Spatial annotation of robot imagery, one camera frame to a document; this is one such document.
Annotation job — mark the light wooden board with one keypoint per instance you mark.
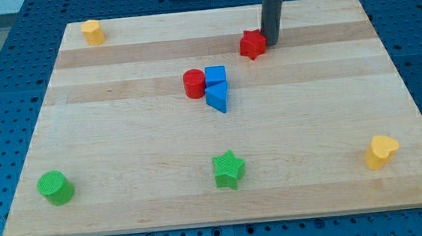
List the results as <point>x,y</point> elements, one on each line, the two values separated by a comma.
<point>116,121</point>

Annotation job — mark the blue cube block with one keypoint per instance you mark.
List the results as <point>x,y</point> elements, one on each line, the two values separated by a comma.
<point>214,75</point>

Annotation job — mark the yellow heart block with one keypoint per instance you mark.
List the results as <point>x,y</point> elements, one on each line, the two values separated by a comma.
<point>380,151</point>

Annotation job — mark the green star block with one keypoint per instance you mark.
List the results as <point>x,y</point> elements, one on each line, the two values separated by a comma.
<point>228,170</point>

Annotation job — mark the yellow hexagon block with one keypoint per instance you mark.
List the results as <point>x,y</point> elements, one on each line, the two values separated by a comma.
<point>93,33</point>

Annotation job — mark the red cylinder block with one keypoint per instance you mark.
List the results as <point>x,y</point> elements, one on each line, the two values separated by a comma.
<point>194,83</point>

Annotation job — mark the green cylinder block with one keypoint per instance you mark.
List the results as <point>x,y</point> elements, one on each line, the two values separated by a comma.
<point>55,187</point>

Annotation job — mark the blue triangle block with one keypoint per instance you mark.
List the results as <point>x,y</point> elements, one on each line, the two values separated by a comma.
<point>216,96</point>

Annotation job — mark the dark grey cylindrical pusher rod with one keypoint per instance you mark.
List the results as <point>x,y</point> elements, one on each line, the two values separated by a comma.
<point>270,21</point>

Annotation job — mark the red star block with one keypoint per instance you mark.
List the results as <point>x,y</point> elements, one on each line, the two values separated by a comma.
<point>252,44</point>

